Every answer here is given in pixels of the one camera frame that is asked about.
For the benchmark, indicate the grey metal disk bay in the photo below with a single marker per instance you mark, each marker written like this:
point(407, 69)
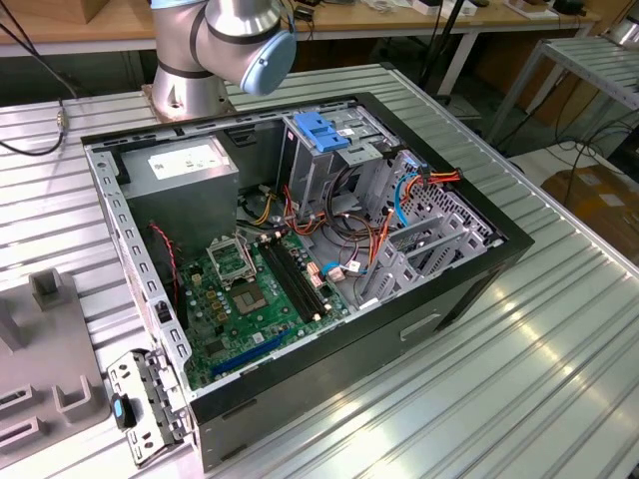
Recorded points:
point(392, 272)

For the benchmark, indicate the flat brown cardboard box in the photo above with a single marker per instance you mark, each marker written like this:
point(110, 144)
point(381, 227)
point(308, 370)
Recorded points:
point(599, 214)

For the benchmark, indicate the green RAM stick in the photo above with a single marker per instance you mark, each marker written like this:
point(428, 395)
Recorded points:
point(10, 399)

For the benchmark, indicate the black latch with blue tab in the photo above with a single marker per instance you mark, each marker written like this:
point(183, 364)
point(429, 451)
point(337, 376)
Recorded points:
point(120, 411)

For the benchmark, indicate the black case fan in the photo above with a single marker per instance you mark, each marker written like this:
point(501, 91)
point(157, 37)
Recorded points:
point(162, 269)

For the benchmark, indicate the grey power supply unit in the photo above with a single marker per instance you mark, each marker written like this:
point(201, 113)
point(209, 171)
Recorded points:
point(185, 209)

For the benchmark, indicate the black PC case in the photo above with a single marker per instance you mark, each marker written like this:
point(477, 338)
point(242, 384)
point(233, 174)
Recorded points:
point(324, 379)

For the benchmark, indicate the green motherboard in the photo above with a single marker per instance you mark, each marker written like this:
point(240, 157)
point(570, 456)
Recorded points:
point(269, 319)

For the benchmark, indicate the black device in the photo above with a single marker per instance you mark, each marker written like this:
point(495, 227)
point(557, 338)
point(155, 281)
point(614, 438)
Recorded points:
point(569, 6)

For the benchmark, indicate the grey optical drive cage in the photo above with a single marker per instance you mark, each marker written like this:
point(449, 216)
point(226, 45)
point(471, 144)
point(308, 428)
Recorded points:
point(309, 169)

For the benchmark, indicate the silver expansion slot bracket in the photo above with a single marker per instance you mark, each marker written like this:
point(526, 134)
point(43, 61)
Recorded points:
point(150, 399)

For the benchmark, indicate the black tripod stand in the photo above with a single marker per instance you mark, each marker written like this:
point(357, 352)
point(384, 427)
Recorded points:
point(439, 47)

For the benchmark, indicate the small brown cardboard box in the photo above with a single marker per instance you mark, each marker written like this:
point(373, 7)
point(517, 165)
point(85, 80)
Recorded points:
point(85, 10)

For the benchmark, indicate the blue expansion slot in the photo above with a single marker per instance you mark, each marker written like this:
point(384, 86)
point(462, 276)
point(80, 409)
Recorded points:
point(249, 354)

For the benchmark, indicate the wooden desk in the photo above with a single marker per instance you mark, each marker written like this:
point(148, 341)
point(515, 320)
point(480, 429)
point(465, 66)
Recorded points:
point(399, 20)

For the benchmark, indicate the grey parts rack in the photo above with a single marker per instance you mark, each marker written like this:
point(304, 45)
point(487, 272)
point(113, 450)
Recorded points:
point(55, 349)

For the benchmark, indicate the black RAM slot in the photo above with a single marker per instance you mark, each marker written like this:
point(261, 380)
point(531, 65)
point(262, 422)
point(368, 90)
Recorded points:
point(281, 274)
point(295, 274)
point(288, 274)
point(302, 274)

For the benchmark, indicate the metal slat side table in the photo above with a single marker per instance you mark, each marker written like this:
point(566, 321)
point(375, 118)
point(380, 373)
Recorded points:
point(599, 65)

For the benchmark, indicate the white box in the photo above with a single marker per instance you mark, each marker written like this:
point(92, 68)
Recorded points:
point(434, 7)

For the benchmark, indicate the blue drive cage latch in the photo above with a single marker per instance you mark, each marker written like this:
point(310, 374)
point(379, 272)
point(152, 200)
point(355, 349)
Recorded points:
point(314, 127)

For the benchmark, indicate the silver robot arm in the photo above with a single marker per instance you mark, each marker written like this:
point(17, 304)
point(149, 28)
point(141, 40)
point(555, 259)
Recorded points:
point(180, 60)

